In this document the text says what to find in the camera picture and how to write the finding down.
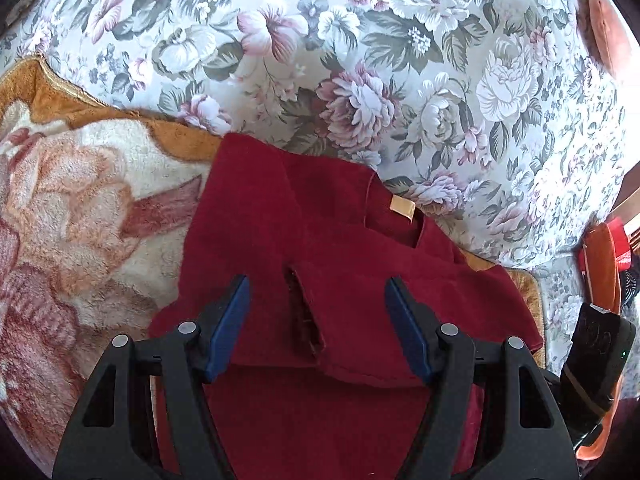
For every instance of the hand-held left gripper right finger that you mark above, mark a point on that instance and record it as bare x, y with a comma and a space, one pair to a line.
406, 325

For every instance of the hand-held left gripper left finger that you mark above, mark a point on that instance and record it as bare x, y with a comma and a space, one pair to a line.
231, 325

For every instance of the dark red sweater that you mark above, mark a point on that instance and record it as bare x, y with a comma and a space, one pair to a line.
330, 240

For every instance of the red box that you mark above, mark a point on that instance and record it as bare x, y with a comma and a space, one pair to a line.
625, 242

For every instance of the orange cream plush blanket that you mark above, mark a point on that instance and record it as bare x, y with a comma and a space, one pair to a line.
75, 210

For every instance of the floral bed sheet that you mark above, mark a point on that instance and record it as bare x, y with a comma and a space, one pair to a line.
350, 60

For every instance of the orange brown cushion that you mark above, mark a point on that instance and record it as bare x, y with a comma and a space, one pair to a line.
600, 25

